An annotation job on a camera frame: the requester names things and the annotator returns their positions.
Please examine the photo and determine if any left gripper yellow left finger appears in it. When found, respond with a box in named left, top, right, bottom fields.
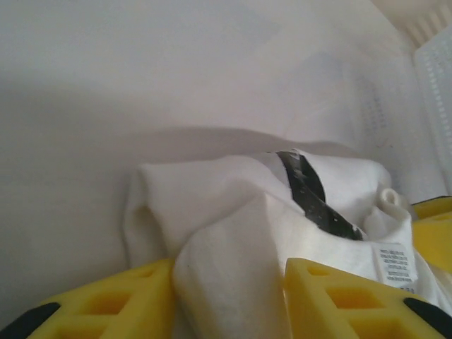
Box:
left=10, top=257, right=184, bottom=339

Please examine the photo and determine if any white perforated plastic basket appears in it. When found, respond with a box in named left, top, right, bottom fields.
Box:
left=379, top=0, right=452, bottom=197

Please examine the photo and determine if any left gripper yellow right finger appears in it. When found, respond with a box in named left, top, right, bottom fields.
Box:
left=284, top=256, right=452, bottom=339

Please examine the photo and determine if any white t-shirt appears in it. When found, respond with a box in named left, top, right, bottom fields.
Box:
left=121, top=147, right=441, bottom=339

